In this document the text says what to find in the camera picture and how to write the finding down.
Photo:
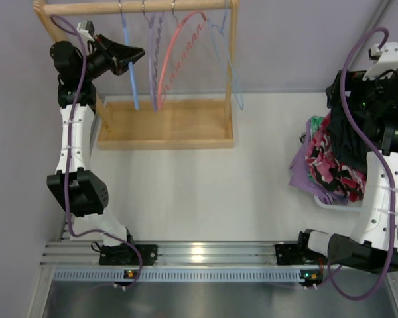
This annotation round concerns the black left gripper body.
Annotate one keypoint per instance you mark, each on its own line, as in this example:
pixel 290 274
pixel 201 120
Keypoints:
pixel 111 57

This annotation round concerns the blue plastic hanger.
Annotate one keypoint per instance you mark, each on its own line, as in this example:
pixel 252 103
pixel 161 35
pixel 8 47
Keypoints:
pixel 131 68

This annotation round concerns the black trousers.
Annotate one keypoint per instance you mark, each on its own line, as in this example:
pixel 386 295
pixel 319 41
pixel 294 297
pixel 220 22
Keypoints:
pixel 366 104

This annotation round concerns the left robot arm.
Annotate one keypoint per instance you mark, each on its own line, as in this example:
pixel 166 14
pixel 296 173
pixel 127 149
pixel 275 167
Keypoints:
pixel 80 192

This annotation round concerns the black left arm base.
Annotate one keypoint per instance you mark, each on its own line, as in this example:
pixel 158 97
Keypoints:
pixel 122 255

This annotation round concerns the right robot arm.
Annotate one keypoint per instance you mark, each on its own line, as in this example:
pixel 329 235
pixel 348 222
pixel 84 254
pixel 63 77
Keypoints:
pixel 372 246

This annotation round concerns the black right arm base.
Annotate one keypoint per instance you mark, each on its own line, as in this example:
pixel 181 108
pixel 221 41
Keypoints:
pixel 289 254

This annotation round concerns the purple plastic hanger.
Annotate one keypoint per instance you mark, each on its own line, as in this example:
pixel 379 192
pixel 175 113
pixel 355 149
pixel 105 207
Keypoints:
pixel 155 22

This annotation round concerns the pink plastic hanger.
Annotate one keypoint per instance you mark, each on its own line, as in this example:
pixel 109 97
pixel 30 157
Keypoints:
pixel 177 54

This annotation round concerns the wooden clothes rack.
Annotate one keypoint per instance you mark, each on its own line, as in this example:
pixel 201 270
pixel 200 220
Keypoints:
pixel 182 124

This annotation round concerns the green garment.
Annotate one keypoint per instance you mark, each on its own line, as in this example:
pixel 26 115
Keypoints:
pixel 315 123

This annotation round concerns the purple garment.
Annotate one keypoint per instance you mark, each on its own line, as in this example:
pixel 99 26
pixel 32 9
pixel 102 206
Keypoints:
pixel 300 178

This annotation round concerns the pink camouflage garment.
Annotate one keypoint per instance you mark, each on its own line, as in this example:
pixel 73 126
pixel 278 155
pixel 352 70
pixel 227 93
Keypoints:
pixel 330 173

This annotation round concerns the white laundry basket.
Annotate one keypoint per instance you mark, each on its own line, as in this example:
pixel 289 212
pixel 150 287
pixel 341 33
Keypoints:
pixel 336 207

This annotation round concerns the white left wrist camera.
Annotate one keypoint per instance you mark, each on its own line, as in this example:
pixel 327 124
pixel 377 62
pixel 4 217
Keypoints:
pixel 86 30

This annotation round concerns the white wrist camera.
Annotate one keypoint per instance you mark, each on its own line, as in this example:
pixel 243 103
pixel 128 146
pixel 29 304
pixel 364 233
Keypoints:
pixel 384 58
pixel 86 30

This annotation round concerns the light blue wire hanger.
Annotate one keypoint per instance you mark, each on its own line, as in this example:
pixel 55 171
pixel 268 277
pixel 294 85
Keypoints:
pixel 228 65

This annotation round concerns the aluminium mounting rail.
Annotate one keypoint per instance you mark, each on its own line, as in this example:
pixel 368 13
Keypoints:
pixel 79 253

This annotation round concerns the slotted grey cable duct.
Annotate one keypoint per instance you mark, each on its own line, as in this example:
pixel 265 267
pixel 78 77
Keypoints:
pixel 187 275

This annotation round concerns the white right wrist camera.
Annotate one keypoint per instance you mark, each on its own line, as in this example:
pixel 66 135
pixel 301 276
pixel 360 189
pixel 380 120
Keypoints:
pixel 384 58

